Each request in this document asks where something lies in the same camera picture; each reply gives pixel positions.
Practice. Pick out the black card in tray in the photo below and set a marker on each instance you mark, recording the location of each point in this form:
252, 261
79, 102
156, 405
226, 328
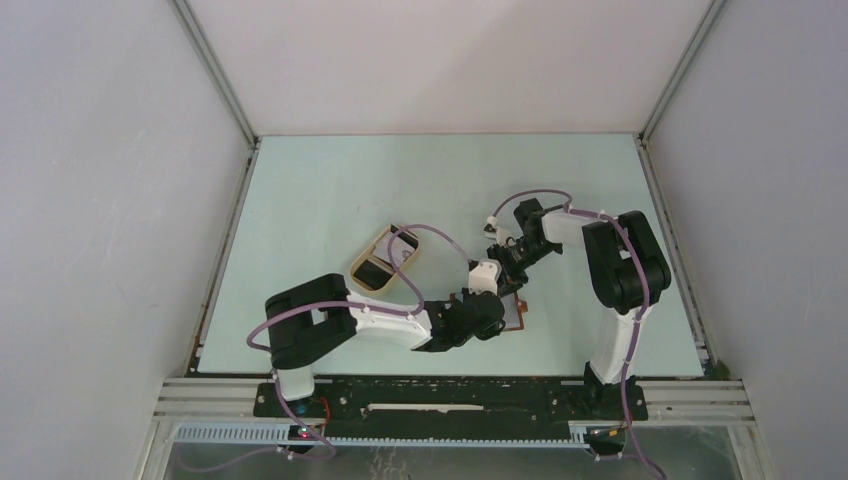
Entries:
372, 276

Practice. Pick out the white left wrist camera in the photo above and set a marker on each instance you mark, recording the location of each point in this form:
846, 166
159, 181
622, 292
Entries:
483, 276

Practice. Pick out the light blue cable duct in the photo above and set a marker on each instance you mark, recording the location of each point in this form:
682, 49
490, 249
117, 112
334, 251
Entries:
283, 435

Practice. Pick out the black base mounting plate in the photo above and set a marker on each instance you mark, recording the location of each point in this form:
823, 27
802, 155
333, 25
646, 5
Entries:
454, 407

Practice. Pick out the brown leather card holder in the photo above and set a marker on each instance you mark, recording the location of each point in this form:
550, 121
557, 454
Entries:
513, 311

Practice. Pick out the oval wooden tray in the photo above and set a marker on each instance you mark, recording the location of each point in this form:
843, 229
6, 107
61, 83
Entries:
377, 252

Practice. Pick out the aluminium corner frame post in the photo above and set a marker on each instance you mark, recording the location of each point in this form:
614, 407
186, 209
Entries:
695, 45

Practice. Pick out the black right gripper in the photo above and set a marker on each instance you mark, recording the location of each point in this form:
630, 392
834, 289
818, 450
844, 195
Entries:
510, 278

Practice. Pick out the grey card in tray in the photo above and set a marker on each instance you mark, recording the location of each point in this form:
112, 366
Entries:
403, 244

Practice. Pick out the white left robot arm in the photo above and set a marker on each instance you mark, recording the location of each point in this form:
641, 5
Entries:
307, 322

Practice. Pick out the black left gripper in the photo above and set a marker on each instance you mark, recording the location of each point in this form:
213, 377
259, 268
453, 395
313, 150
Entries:
491, 330

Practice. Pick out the left aluminium corner post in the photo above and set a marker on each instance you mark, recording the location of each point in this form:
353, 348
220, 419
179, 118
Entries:
199, 40

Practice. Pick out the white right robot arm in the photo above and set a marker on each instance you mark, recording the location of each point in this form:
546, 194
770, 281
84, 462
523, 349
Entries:
627, 269

